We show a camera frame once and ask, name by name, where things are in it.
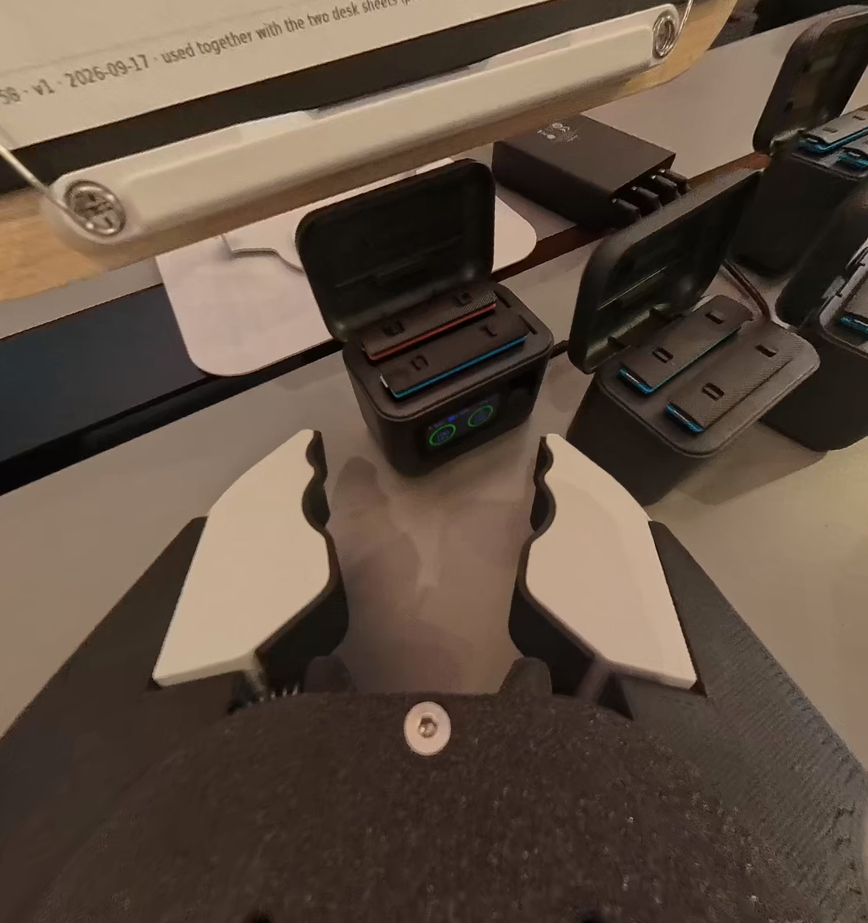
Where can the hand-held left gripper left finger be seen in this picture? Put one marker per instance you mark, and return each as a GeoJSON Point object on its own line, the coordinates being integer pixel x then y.
{"type": "Point", "coordinates": [253, 562]}

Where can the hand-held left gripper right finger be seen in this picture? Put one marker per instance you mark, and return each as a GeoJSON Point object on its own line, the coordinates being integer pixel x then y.
{"type": "Point", "coordinates": [600, 570]}

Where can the black battery charger case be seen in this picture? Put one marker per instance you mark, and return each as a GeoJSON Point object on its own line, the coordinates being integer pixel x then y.
{"type": "Point", "coordinates": [520, 375]}
{"type": "Point", "coordinates": [621, 447]}
{"type": "Point", "coordinates": [787, 209]}
{"type": "Point", "coordinates": [823, 404]}

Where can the black battery with orange edge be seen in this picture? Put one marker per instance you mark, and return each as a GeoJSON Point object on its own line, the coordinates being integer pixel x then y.
{"type": "Point", "coordinates": [419, 328]}

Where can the black power adapter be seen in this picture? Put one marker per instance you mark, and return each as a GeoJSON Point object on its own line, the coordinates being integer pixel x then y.
{"type": "Point", "coordinates": [571, 162]}

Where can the printed instruction sheet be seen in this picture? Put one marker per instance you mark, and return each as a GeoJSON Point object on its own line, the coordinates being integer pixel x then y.
{"type": "Point", "coordinates": [188, 29]}

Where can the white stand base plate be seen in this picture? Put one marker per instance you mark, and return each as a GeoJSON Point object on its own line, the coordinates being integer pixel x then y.
{"type": "Point", "coordinates": [246, 317]}

